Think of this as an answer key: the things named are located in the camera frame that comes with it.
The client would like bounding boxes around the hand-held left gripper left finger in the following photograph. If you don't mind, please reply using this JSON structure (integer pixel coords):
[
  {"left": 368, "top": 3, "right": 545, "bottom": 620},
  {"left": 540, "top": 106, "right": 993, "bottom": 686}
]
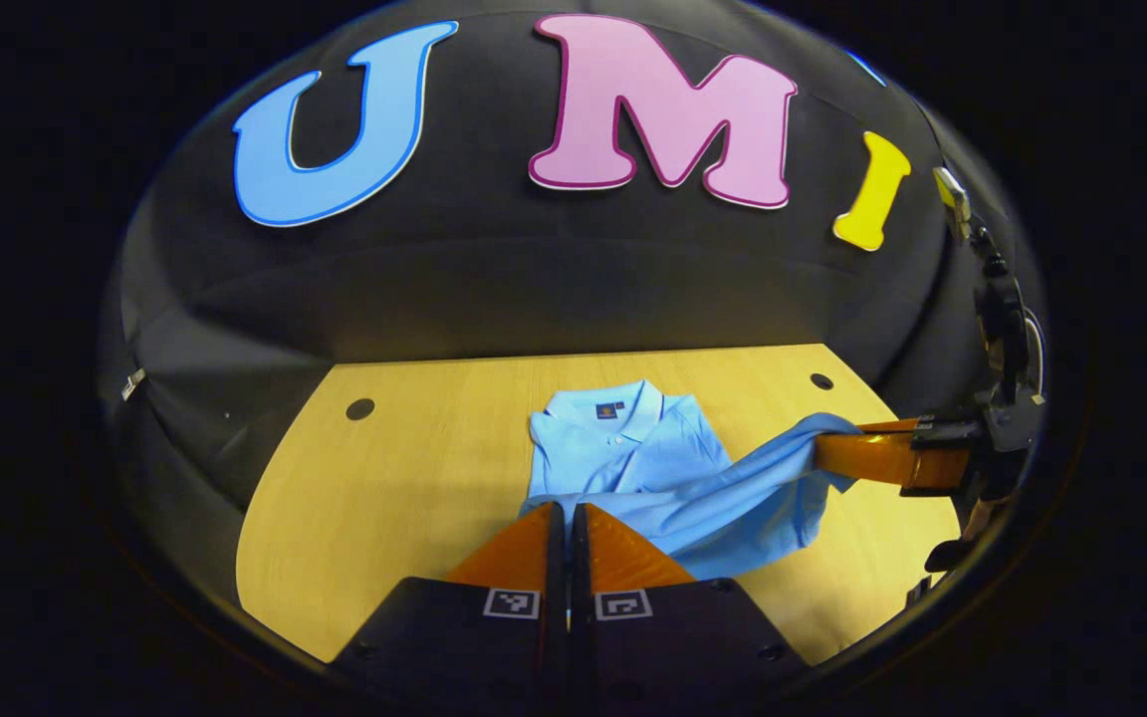
[{"left": 330, "top": 501, "right": 568, "bottom": 700}]

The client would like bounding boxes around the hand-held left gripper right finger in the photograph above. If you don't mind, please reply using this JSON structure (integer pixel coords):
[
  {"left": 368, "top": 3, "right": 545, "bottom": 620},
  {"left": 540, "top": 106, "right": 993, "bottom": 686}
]
[{"left": 572, "top": 502, "right": 815, "bottom": 700}]

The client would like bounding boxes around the black backdrop cloth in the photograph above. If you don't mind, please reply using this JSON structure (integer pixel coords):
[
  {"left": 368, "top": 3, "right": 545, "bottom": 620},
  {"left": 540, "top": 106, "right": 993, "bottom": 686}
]
[{"left": 96, "top": 0, "right": 1047, "bottom": 598}]

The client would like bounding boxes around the light blue T-shirt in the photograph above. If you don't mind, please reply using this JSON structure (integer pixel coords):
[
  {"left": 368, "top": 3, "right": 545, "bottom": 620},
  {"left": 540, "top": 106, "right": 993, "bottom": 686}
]
[{"left": 519, "top": 378, "right": 863, "bottom": 582}]

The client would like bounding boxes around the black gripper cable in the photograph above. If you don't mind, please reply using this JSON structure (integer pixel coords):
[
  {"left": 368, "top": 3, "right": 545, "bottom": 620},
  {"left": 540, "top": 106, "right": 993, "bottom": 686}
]
[{"left": 1022, "top": 307, "right": 1046, "bottom": 399}]

